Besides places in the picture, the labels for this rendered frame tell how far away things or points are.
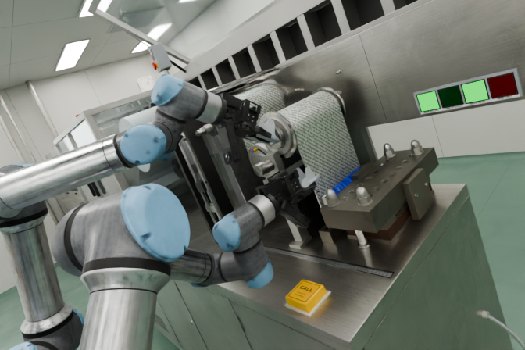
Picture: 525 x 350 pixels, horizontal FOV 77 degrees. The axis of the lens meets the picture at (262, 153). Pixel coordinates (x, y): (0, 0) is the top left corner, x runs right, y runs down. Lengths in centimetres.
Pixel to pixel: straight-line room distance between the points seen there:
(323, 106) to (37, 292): 92
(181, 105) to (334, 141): 51
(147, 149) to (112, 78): 607
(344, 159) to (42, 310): 93
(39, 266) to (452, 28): 119
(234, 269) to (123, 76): 611
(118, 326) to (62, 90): 611
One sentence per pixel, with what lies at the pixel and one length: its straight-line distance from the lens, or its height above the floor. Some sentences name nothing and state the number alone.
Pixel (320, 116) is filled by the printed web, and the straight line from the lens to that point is 104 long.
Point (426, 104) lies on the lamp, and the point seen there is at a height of 118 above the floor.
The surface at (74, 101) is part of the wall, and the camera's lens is 647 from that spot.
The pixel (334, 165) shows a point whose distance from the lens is 106.
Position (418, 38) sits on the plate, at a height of 136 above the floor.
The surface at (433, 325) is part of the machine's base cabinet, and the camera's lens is 101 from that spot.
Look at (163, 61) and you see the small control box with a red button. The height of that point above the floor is 164.
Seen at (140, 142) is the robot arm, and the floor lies 139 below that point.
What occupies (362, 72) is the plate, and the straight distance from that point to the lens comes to 114.
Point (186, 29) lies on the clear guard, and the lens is 166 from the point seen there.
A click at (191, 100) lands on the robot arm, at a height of 143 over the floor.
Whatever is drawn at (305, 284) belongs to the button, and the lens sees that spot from 87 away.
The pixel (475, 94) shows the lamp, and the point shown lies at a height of 118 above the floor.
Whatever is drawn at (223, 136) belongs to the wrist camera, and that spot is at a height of 132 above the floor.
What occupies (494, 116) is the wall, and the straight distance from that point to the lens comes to 358.
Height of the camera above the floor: 140
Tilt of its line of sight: 11 degrees down
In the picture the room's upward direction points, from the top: 22 degrees counter-clockwise
